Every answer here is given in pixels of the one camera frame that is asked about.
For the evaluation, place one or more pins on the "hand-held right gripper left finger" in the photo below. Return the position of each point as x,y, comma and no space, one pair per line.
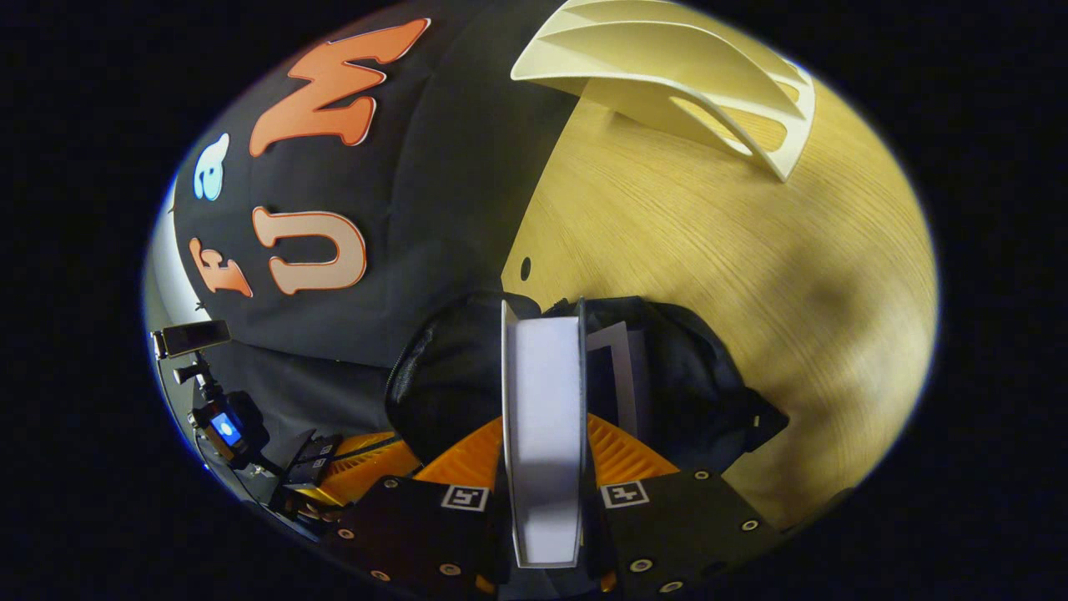
417,534

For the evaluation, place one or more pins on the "cream plastic bookshelf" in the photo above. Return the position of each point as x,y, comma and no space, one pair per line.
667,58

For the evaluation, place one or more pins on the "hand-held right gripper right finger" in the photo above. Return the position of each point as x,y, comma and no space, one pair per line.
676,526

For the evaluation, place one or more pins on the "white spine portrait book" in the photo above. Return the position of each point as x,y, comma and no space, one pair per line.
542,434

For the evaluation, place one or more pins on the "blue cover book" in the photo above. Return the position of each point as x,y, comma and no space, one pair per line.
617,376

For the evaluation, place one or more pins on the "black schoolbag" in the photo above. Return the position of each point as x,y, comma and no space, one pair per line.
450,376

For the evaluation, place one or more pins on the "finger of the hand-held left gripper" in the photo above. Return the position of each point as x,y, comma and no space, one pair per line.
367,463

